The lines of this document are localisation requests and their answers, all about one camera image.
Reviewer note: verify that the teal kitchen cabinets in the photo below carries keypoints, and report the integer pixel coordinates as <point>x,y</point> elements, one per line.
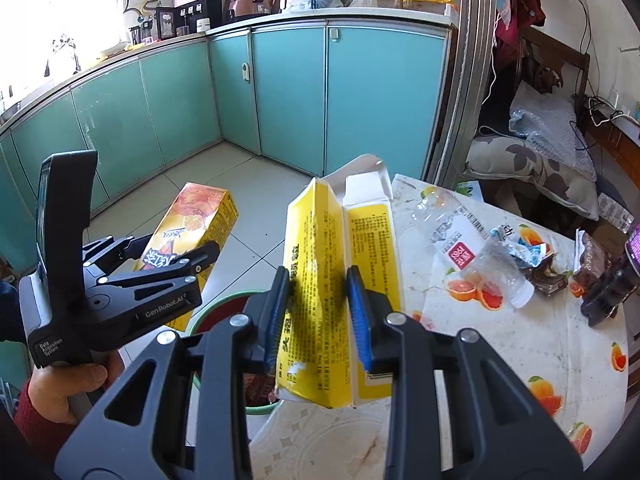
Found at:
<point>375,100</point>

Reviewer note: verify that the red hanging garment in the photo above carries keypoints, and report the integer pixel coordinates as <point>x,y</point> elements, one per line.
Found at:
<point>530,5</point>

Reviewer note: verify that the brown crumpled wrapper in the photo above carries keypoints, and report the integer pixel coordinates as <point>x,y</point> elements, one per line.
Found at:
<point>547,277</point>

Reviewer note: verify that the purple label drink bottle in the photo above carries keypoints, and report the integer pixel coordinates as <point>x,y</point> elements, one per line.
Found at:
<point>607,295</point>

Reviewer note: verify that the orange print carton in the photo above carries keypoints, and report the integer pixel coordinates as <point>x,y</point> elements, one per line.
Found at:
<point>195,215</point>

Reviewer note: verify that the blue white crumpled wrapper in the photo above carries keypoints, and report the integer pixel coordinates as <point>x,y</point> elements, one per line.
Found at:
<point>525,255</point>

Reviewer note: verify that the white green paper box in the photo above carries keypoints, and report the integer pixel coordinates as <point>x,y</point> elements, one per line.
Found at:
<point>470,190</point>

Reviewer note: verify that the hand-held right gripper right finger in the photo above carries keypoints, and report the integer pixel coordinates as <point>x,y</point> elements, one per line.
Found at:
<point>357,320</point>

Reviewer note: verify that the metal door frame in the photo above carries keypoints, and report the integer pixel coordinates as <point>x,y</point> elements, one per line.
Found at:
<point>465,60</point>

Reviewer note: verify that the bubble wrap sheet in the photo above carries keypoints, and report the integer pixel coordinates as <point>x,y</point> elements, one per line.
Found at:
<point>545,115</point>

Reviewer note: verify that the crushed clear plastic bottle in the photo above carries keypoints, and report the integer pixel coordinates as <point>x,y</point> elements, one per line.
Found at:
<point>465,250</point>

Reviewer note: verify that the person's left hand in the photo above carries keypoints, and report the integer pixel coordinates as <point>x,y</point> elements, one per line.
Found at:
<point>60,390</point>

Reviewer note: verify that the person's left forearm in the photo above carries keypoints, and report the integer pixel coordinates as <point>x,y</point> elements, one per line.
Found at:
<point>40,435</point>

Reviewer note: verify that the brown snack packet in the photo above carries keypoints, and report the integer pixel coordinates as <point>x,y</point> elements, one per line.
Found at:
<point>595,260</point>

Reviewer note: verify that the brown rice cooker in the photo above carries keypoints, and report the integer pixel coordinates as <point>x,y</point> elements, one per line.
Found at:
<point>247,7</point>

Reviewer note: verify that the yellow carton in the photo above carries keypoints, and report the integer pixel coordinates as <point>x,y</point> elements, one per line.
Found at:
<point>320,260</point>

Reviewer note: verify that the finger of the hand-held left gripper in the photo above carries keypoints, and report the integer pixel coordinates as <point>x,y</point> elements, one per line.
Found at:
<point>200,256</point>
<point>120,245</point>

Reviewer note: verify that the black water dispenser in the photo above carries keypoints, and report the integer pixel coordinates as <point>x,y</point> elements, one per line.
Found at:
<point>205,10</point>

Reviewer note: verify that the wooden chair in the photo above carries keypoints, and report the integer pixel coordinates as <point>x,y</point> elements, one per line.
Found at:
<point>555,42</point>

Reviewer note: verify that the wooden side cabinet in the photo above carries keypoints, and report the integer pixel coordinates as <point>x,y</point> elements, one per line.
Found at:
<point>615,150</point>

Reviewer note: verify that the floral cushion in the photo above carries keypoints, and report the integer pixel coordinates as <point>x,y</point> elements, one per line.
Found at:
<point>530,165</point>

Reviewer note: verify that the green plastic bin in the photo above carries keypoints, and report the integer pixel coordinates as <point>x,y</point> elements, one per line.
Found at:
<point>220,310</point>

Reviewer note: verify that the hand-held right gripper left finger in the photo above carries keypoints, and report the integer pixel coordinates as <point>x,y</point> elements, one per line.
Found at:
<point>277,320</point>

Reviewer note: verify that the silver blister pack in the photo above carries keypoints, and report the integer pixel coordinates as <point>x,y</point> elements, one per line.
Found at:
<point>612,210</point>

